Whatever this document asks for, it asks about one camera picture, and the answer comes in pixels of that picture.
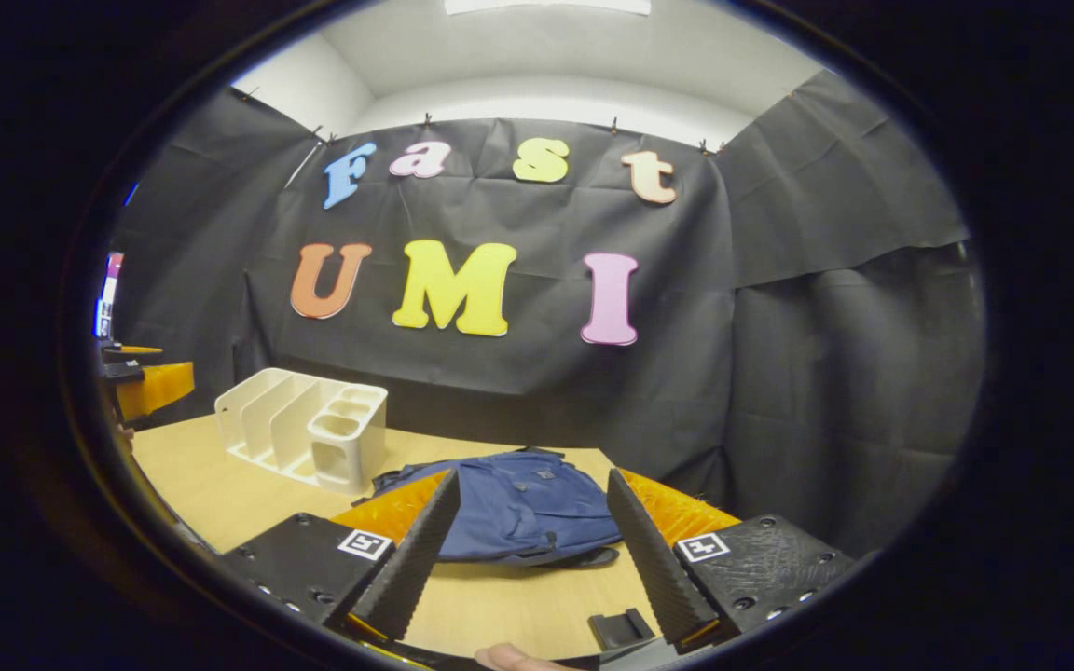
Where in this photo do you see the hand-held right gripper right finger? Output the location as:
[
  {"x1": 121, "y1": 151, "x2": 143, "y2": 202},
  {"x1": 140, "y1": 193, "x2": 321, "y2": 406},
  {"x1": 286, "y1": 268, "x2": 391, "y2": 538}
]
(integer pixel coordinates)
[{"x1": 607, "y1": 468, "x2": 860, "y2": 653}]

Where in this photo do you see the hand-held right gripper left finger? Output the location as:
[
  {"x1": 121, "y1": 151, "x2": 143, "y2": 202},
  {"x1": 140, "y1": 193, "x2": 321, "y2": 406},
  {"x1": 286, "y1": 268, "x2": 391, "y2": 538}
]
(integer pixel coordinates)
[{"x1": 220, "y1": 469, "x2": 461, "y2": 644}]

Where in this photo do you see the blue schoolbag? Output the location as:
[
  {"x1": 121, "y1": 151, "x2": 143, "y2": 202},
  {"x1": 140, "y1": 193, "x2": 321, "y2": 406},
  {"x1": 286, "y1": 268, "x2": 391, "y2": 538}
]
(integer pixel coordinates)
[{"x1": 351, "y1": 447, "x2": 624, "y2": 568}]

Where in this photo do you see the white plastic bookshelf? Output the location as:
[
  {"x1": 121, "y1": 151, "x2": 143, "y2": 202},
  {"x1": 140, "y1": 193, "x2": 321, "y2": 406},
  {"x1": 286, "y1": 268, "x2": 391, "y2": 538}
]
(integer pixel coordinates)
[{"x1": 213, "y1": 367, "x2": 389, "y2": 495}]

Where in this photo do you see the computer monitor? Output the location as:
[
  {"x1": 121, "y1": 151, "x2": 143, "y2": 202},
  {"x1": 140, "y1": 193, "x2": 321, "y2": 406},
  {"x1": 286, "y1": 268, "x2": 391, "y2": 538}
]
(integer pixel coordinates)
[{"x1": 94, "y1": 252, "x2": 125, "y2": 338}]

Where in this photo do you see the black backdrop cloth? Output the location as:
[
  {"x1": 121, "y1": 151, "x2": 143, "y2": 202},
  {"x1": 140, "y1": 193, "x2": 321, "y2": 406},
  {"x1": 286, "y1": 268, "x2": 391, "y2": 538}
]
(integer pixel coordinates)
[{"x1": 113, "y1": 70, "x2": 985, "y2": 560}]

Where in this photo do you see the thin white strip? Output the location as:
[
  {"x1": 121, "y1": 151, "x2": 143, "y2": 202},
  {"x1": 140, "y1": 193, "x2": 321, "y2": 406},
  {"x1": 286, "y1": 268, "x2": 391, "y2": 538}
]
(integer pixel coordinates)
[{"x1": 284, "y1": 140, "x2": 324, "y2": 188}]

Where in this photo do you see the ceiling light panel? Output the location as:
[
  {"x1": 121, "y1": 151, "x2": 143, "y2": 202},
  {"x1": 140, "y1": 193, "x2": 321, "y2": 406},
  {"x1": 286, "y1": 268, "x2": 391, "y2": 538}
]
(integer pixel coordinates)
[{"x1": 444, "y1": 0, "x2": 652, "y2": 17}]

